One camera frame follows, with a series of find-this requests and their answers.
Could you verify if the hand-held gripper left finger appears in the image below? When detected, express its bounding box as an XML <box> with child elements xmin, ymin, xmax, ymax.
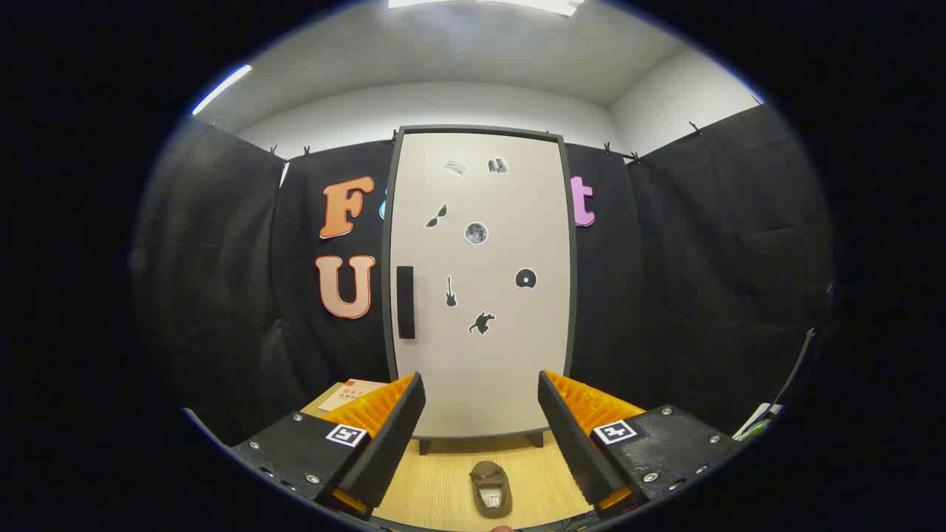
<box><xmin>231</xmin><ymin>372</ymin><xmax>427</xmax><ymax>522</ymax></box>

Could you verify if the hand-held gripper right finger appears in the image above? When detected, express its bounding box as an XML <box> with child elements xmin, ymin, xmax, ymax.
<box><xmin>537</xmin><ymin>369</ymin><xmax>743</xmax><ymax>518</ymax></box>

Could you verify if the dark grey shoe cabinet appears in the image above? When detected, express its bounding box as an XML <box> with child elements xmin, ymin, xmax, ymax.
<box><xmin>382</xmin><ymin>124</ymin><xmax>579</xmax><ymax>454</ymax></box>

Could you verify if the brown fuzzy shoe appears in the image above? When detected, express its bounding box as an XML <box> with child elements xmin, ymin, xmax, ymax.
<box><xmin>469</xmin><ymin>461</ymin><xmax>513</xmax><ymax>519</ymax></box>

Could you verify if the beige shoe cabinet door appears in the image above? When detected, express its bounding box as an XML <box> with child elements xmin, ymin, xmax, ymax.
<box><xmin>389</xmin><ymin>132</ymin><xmax>574</xmax><ymax>438</ymax></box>

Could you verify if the black door handle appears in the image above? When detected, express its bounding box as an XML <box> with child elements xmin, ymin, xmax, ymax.
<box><xmin>397</xmin><ymin>266</ymin><xmax>416</xmax><ymax>339</ymax></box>

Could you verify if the black backdrop cloth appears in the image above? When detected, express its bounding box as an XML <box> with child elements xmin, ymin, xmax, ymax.
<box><xmin>133</xmin><ymin>103</ymin><xmax>836</xmax><ymax>444</ymax></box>

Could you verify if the white paper sheet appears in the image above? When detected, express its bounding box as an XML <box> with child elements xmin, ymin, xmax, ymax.
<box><xmin>732</xmin><ymin>403</ymin><xmax>784</xmax><ymax>443</ymax></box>

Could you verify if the long ceiling light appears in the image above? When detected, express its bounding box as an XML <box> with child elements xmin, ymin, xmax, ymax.
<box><xmin>388</xmin><ymin>0</ymin><xmax>585</xmax><ymax>17</ymax></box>
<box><xmin>192</xmin><ymin>65</ymin><xmax>253</xmax><ymax>116</ymax></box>

